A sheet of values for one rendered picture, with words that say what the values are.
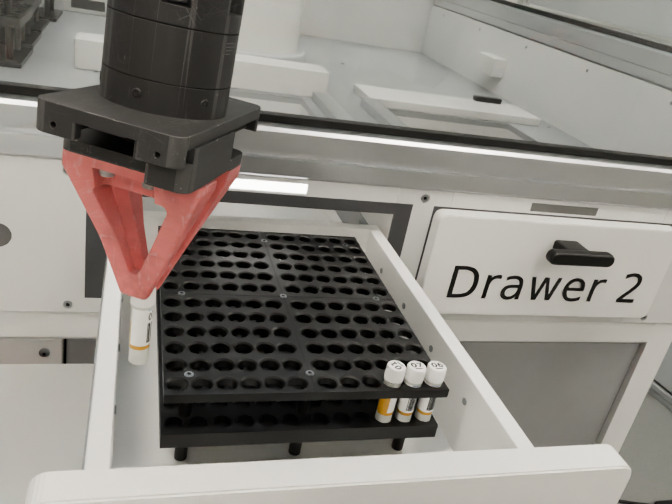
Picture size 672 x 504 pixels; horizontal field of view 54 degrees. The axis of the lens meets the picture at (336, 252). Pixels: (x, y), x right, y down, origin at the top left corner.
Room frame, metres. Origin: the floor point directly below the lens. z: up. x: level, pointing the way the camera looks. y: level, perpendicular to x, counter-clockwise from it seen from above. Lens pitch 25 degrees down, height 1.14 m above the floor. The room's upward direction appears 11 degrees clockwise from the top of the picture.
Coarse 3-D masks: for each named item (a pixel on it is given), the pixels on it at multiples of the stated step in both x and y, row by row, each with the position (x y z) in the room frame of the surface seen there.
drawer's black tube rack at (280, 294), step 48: (192, 240) 0.48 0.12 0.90; (240, 240) 0.50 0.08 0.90; (288, 240) 0.53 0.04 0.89; (336, 240) 0.54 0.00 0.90; (192, 288) 0.42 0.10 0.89; (240, 288) 0.42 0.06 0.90; (288, 288) 0.44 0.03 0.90; (336, 288) 0.45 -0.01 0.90; (384, 288) 0.47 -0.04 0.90; (192, 336) 0.39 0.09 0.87; (240, 336) 0.40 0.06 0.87; (288, 336) 0.38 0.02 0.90; (336, 336) 0.39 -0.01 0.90; (384, 336) 0.44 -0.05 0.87; (192, 432) 0.29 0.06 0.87; (240, 432) 0.30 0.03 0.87; (288, 432) 0.31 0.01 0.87; (336, 432) 0.32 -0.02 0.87; (384, 432) 0.33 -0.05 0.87; (432, 432) 0.35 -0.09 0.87
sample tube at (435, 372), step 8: (432, 368) 0.35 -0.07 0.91; (440, 368) 0.35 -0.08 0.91; (432, 376) 0.35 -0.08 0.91; (440, 376) 0.35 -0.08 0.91; (432, 384) 0.35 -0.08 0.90; (440, 384) 0.35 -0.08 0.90; (424, 400) 0.35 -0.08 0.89; (432, 400) 0.35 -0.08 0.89; (416, 408) 0.35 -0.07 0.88; (424, 408) 0.35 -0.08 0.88; (432, 408) 0.35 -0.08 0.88; (416, 416) 0.35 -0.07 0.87; (424, 416) 0.35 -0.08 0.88
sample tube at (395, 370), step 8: (392, 360) 0.35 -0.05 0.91; (392, 368) 0.34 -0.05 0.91; (400, 368) 0.34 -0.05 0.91; (384, 376) 0.34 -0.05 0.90; (392, 376) 0.34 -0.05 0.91; (400, 376) 0.34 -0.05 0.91; (392, 384) 0.34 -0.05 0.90; (400, 384) 0.34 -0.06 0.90; (384, 400) 0.34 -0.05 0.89; (392, 400) 0.34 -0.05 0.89; (384, 408) 0.34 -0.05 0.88; (392, 408) 0.34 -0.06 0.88; (376, 416) 0.34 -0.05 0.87; (384, 416) 0.34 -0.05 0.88
